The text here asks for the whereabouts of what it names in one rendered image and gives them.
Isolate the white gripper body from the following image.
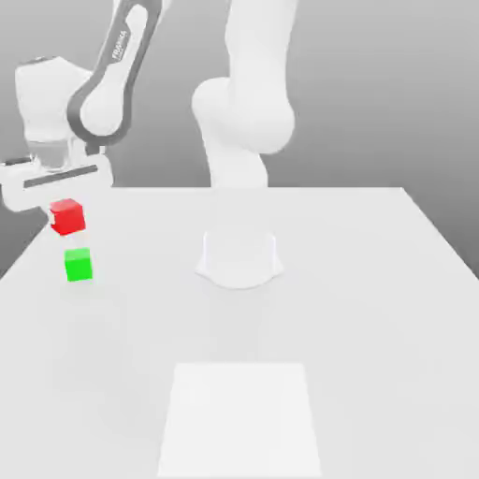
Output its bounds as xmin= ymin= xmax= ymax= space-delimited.
xmin=0 ymin=154 xmax=114 ymax=213

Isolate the small red cube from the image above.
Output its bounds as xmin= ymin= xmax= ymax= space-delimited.
xmin=49 ymin=197 xmax=87 ymax=237

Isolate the small green cube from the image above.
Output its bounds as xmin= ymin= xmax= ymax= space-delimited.
xmin=64 ymin=247 xmax=94 ymax=283

